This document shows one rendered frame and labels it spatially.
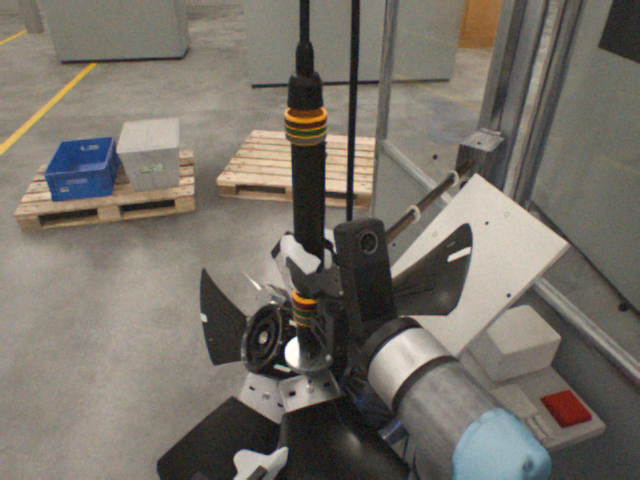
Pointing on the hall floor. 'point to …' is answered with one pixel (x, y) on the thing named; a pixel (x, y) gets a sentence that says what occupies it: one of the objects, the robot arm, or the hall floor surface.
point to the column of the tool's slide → (531, 39)
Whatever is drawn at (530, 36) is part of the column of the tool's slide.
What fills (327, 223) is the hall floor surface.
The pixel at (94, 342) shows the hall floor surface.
